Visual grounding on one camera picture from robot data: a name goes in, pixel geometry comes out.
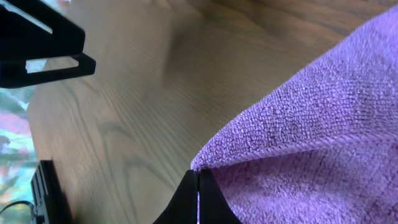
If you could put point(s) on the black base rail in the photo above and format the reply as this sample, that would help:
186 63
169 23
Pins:
50 203

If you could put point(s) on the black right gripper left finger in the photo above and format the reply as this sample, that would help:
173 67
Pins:
183 206

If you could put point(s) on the purple microfiber cloth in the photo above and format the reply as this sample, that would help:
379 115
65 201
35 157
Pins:
322 147

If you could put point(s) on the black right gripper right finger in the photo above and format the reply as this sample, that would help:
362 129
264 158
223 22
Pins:
213 208

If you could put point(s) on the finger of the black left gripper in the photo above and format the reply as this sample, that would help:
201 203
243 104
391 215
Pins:
22 40

